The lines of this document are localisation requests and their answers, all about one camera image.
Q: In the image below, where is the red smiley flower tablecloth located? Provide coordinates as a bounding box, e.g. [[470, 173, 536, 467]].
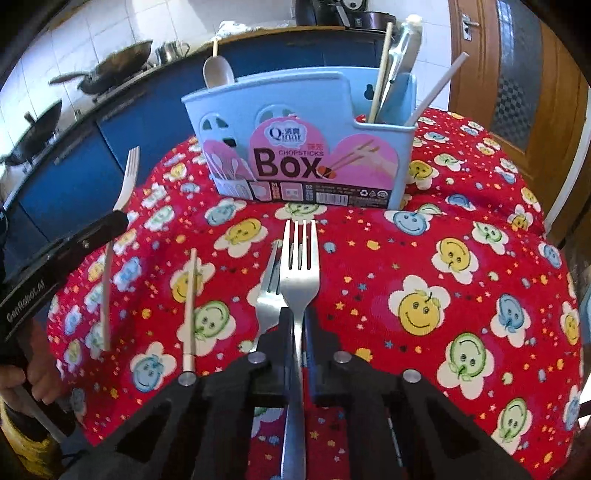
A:
[[46, 106, 587, 480]]

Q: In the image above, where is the black air fryer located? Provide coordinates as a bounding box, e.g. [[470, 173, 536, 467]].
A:
[[295, 0, 340, 26]]

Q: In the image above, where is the black rice cooker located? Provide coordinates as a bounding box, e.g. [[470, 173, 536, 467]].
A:
[[337, 0, 370, 26]]

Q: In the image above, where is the large dark wok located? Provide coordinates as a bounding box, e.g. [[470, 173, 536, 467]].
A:
[[48, 40, 154, 93]]

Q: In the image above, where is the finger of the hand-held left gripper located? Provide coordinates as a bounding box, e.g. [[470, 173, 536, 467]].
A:
[[44, 210, 130, 278]]

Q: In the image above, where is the patterned dish cloth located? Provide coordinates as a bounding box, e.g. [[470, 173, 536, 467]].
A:
[[217, 21, 259, 40]]

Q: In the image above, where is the gas stove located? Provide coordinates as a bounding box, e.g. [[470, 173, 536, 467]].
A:
[[90, 65, 158, 103]]

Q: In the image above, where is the yellow plastic object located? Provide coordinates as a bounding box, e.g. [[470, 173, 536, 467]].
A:
[[0, 406, 63, 480]]

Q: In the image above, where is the white plastic fork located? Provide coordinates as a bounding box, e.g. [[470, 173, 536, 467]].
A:
[[100, 147, 140, 352]]

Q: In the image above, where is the dark cooking pot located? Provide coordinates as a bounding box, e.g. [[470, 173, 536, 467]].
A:
[[362, 11, 398, 32]]

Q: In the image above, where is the wooden door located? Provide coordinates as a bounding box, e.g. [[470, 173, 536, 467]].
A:
[[448, 0, 591, 241]]

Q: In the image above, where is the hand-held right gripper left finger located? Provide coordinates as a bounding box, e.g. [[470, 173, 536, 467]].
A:
[[62, 308, 294, 480]]

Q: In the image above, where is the metal kettle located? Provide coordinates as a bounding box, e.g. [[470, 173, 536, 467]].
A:
[[156, 41, 191, 65]]

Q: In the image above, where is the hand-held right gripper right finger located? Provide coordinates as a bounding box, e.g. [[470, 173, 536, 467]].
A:
[[305, 307, 533, 480]]

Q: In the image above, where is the person's left hand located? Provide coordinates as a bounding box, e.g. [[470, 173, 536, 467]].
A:
[[0, 318, 71, 418]]

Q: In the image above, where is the light blue utensil box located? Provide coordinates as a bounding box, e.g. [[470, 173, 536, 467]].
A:
[[181, 69, 419, 210]]

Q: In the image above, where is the white plastic spoon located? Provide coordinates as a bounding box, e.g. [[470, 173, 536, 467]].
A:
[[203, 37, 235, 89]]

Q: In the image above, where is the metal fork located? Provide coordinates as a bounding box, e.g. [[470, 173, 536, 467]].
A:
[[253, 240, 283, 344], [280, 219, 321, 480]]

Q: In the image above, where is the small dark wok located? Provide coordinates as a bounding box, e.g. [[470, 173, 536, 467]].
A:
[[0, 99, 63, 167]]

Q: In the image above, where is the white straw stick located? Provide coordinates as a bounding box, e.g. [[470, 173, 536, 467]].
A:
[[405, 52, 470, 126]]

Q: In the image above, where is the wooden chopstick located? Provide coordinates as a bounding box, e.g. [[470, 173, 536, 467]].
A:
[[182, 248, 198, 373], [368, 22, 394, 124]]

